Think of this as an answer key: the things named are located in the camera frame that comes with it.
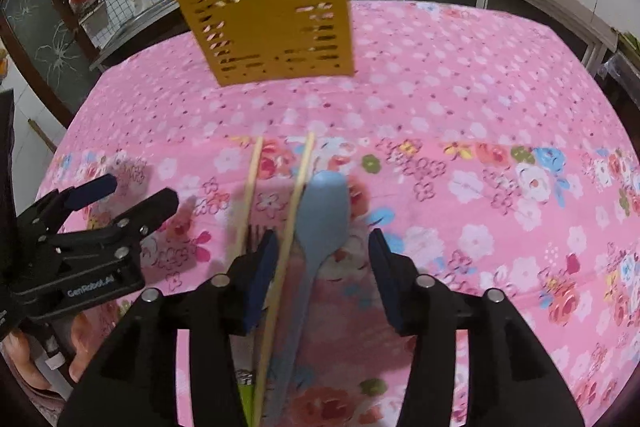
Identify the wooden chopstick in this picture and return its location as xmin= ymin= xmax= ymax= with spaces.
xmin=235 ymin=137 xmax=265 ymax=258
xmin=250 ymin=132 xmax=317 ymax=427

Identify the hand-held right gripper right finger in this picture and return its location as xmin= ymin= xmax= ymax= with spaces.
xmin=369 ymin=228 xmax=586 ymax=427

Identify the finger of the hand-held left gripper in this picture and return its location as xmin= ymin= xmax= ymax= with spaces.
xmin=17 ymin=174 xmax=118 ymax=239
xmin=52 ymin=188 xmax=180 ymax=258

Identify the blue plastic spoon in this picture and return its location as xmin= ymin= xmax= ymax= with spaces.
xmin=272 ymin=171 xmax=351 ymax=427

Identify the person's left hand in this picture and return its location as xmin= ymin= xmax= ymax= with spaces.
xmin=0 ymin=311 xmax=104 ymax=406

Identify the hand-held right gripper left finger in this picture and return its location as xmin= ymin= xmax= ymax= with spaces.
xmin=57 ymin=229 xmax=280 ymax=427

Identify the patterned glass door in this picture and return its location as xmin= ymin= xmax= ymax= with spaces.
xmin=0 ymin=0 xmax=97 ymax=124

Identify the pink floral tablecloth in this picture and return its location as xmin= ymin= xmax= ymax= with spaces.
xmin=35 ymin=0 xmax=640 ymax=427

